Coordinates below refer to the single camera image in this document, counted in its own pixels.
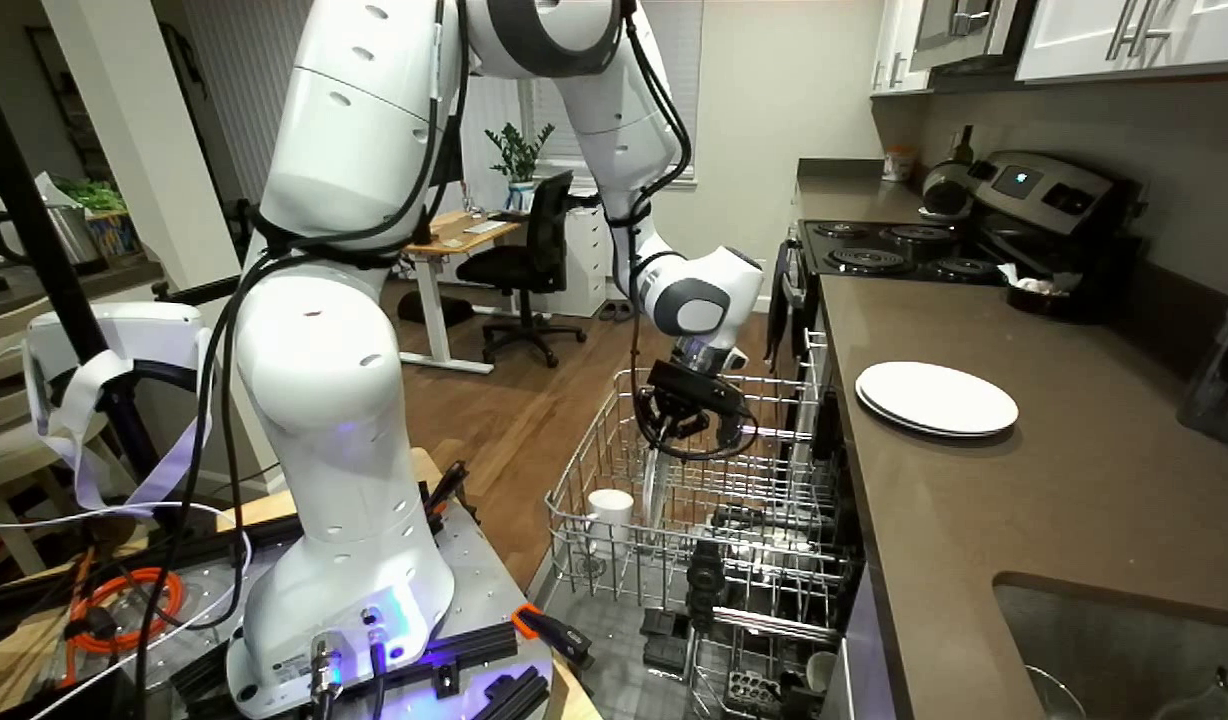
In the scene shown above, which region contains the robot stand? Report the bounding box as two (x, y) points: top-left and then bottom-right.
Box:
(0, 447), (605, 720)

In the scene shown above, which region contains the over-range microwave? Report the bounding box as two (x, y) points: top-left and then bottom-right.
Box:
(908, 0), (1037, 75)

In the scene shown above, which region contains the black electric stove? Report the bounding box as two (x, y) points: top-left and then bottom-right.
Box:
(774, 150), (1147, 381)

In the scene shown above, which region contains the black stand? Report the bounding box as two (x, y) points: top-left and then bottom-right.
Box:
(0, 48), (171, 483)

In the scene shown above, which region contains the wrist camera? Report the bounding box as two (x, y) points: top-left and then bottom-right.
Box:
(646, 359), (751, 417)

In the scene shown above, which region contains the white headset with strap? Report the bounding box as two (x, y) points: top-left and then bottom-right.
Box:
(22, 301), (218, 513)

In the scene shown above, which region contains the black bowl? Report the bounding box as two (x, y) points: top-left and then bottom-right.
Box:
(1002, 263), (1087, 323)

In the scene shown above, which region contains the white wall cabinet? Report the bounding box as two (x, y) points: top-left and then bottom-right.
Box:
(870, 0), (931, 98)
(1014, 0), (1228, 84)

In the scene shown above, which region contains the white plate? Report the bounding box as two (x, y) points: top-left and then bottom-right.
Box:
(855, 385), (1015, 440)
(641, 444), (676, 547)
(858, 361), (1020, 434)

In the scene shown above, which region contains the dark hanging towel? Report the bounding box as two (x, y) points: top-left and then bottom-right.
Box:
(763, 238), (811, 373)

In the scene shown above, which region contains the coil of orange cable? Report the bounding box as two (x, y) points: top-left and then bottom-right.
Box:
(60, 566), (189, 685)

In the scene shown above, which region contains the steel pot with black handle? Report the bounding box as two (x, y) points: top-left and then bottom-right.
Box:
(0, 198), (109, 278)

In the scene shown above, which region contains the black office chair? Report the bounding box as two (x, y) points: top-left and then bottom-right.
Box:
(456, 170), (591, 370)

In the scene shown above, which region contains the wooden desk with white legs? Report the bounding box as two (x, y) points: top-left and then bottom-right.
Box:
(398, 208), (527, 377)

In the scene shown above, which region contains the sink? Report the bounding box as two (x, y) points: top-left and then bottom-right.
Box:
(991, 571), (1228, 720)

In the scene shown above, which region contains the wire dishwasher rack with basket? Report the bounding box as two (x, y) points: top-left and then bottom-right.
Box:
(642, 598), (857, 720)

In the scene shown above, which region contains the patterned box with greens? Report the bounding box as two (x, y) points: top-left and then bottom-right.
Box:
(52, 176), (147, 265)

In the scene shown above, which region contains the potted green plant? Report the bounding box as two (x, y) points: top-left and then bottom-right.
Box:
(484, 121), (557, 212)

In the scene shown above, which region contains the white cable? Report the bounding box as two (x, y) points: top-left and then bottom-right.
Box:
(0, 498), (257, 720)

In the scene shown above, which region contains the white drawer unit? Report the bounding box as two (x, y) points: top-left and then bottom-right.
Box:
(532, 196), (617, 320)

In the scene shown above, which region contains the clear glass bowl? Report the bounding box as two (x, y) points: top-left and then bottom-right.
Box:
(1023, 664), (1087, 720)

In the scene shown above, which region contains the dishwasher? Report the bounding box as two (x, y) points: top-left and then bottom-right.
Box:
(532, 328), (880, 720)

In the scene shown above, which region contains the orange and black clamp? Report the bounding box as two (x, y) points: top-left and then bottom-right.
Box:
(510, 602), (596, 668)

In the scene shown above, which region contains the dishwasher door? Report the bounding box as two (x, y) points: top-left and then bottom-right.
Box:
(532, 560), (735, 720)

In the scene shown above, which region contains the dark countertop appliance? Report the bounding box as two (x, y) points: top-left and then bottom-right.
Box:
(1177, 252), (1228, 448)

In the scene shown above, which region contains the steel kettle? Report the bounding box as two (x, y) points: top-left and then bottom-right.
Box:
(919, 160), (977, 221)

